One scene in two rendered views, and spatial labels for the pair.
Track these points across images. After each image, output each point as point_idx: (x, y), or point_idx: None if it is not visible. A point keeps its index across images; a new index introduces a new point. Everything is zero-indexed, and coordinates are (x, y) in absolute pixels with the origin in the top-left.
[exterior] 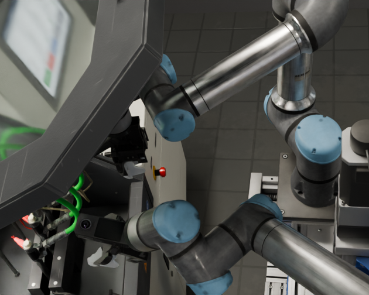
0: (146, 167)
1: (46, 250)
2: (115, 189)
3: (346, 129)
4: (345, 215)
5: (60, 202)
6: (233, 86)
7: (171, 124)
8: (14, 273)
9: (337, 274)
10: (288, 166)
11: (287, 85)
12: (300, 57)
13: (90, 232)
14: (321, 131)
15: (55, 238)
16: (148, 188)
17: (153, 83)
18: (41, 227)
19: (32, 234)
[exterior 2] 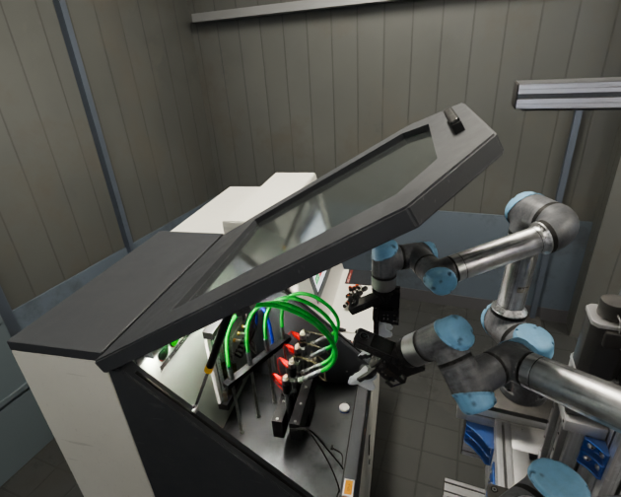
0: None
1: (291, 396)
2: (346, 368)
3: (589, 304)
4: None
5: (328, 337)
6: (490, 262)
7: (441, 276)
8: (257, 414)
9: None
10: None
11: (509, 296)
12: (525, 271)
13: (367, 342)
14: (536, 335)
15: (310, 375)
16: None
17: (424, 253)
18: (296, 372)
19: (275, 390)
